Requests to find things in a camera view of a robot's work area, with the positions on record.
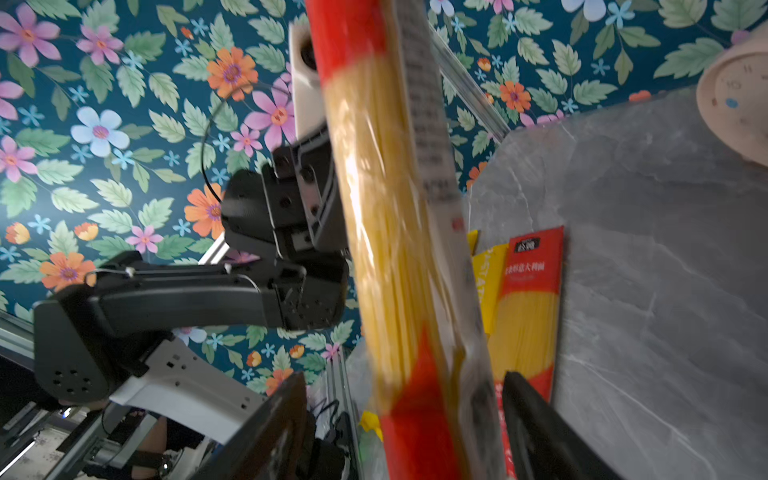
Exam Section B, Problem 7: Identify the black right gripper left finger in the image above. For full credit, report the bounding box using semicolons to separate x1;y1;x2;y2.
191;374;308;480

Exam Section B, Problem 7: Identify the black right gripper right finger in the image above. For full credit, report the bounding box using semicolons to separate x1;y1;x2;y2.
502;372;621;480

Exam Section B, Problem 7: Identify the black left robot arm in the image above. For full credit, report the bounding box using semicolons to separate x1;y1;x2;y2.
33;126;349;443

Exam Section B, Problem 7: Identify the red spaghetti bag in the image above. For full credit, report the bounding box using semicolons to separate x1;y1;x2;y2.
487;225;566;480
306;1;506;479

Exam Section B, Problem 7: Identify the cream alarm clock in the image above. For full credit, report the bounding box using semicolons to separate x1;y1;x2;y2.
696;42;767;166

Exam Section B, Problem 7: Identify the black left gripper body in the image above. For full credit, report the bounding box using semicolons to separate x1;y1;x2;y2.
221;125;348;263

